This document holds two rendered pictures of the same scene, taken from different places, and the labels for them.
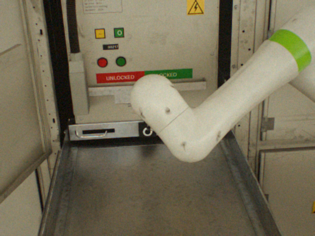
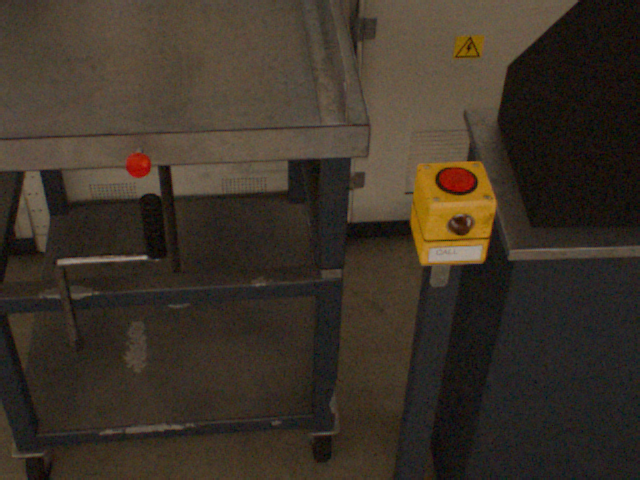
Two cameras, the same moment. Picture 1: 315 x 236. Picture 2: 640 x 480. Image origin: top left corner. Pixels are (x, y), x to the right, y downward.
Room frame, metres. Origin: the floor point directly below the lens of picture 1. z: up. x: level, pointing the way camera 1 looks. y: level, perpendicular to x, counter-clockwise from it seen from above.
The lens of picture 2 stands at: (-0.22, -0.17, 1.59)
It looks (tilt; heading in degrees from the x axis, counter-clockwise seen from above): 43 degrees down; 356
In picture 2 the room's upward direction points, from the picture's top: 2 degrees clockwise
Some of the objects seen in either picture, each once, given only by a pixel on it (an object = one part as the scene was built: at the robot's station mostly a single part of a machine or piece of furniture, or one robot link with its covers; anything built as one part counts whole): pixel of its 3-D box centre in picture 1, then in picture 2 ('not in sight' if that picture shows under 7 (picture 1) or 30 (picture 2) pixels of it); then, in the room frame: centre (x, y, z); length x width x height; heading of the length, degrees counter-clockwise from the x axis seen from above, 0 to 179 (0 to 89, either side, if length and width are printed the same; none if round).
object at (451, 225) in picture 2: not in sight; (461, 227); (0.57, -0.39, 0.87); 0.03 x 0.01 x 0.03; 93
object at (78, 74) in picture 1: (79, 85); not in sight; (1.42, 0.24, 1.09); 0.08 x 0.05 x 0.17; 3
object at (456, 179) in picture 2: not in sight; (456, 182); (0.61, -0.39, 0.90); 0.04 x 0.04 x 0.02
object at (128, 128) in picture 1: (146, 125); not in sight; (1.52, 0.04, 0.89); 0.54 x 0.05 x 0.06; 93
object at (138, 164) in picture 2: not in sight; (138, 161); (0.76, 0.00, 0.82); 0.04 x 0.03 x 0.03; 3
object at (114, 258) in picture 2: not in sight; (112, 278); (0.76, 0.06, 0.60); 0.17 x 0.03 x 0.30; 94
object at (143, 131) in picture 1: (147, 130); not in sight; (1.48, 0.04, 0.90); 0.06 x 0.03 x 0.05; 93
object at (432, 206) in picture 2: not in sight; (451, 213); (0.61, -0.39, 0.85); 0.08 x 0.08 x 0.10; 3
